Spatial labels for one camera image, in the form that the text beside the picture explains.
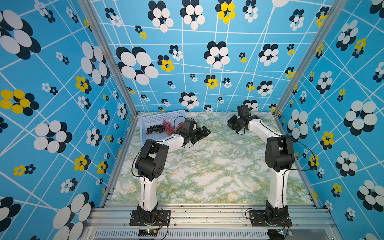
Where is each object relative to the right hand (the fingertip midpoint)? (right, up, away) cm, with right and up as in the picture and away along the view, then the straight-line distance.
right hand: (228, 122), depth 102 cm
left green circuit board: (-46, -55, -30) cm, 78 cm away
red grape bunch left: (-41, -5, +4) cm, 42 cm away
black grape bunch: (-49, -4, +5) cm, 50 cm away
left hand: (-14, -7, -6) cm, 17 cm away
